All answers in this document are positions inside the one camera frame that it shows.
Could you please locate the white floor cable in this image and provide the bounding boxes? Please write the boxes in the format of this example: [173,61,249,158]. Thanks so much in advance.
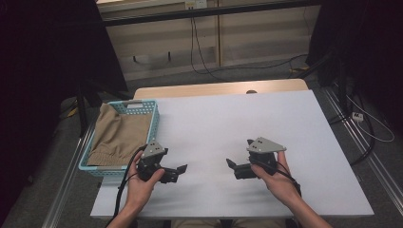
[345,94,396,143]

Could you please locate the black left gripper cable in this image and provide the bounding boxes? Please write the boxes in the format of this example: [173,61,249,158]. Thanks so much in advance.
[105,143,149,228]

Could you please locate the person's right hand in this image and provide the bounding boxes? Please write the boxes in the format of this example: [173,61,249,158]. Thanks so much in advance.
[250,150,302,208]

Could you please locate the light blue plastic basket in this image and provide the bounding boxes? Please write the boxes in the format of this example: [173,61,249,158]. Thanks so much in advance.
[78,99,161,178]

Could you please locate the khaki pants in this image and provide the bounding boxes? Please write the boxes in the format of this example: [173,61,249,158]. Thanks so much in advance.
[86,102,154,167]

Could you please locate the aluminium floor rail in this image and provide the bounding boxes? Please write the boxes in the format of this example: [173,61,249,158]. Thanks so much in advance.
[41,122,98,228]
[322,85,403,208]

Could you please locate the black floor cable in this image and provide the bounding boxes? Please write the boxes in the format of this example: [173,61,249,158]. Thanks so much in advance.
[327,89,377,167]

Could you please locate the black metal stand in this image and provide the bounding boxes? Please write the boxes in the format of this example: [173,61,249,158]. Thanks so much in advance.
[75,77,131,138]

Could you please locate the black curtain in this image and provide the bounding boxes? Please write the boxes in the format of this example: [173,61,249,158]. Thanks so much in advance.
[304,0,403,136]
[0,0,129,222]

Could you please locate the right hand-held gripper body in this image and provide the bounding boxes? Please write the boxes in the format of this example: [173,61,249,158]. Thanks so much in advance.
[233,136,288,181]

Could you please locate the white table mat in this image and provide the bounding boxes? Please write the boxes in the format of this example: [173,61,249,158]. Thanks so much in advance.
[89,89,375,220]

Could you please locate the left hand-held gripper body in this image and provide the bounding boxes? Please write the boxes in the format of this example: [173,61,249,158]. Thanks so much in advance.
[136,140,179,184]

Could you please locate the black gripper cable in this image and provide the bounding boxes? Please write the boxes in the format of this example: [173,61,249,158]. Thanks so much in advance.
[250,159,302,198]
[105,143,149,228]

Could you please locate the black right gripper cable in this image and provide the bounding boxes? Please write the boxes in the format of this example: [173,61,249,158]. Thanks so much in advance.
[250,159,302,198]

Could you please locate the black hanging cable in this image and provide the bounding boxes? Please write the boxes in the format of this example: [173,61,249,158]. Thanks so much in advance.
[189,16,309,83]

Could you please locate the person's left hand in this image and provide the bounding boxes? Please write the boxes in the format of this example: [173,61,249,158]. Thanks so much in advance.
[125,150,166,211]

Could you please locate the white wall outlet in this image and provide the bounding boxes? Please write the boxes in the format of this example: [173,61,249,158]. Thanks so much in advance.
[184,0,209,10]

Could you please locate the black metal crossbar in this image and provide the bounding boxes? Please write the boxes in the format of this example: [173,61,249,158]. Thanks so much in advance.
[102,0,321,28]

